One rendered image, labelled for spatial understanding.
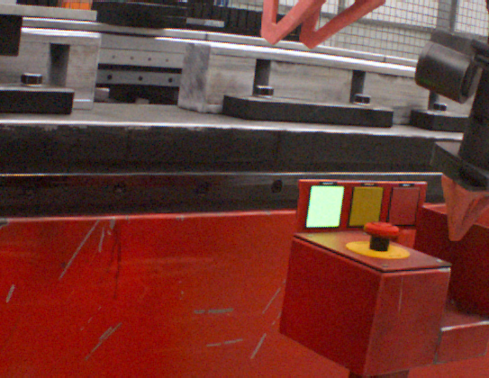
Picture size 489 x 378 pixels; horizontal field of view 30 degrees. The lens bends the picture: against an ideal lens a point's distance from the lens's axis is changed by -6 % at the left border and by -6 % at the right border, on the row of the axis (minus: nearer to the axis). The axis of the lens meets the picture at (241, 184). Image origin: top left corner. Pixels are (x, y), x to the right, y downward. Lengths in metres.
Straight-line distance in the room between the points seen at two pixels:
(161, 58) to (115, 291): 0.54
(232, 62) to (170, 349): 0.41
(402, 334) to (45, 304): 0.41
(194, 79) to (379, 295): 0.50
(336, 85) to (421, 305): 0.56
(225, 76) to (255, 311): 0.32
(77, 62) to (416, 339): 0.54
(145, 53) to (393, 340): 0.74
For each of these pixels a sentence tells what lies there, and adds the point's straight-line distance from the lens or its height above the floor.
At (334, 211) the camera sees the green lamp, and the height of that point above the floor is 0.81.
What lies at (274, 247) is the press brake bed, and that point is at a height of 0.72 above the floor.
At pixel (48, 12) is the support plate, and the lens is 0.89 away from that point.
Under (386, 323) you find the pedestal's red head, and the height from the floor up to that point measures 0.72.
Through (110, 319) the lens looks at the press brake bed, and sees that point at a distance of 1.15.
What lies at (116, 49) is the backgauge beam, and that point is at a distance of 1.53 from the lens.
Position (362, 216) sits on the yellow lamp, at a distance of 1.13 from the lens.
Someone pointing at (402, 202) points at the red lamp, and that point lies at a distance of 1.16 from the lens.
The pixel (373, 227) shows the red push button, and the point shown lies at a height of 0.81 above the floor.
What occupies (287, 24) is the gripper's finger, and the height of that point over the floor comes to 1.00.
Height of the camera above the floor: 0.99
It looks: 9 degrees down
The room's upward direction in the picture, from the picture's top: 7 degrees clockwise
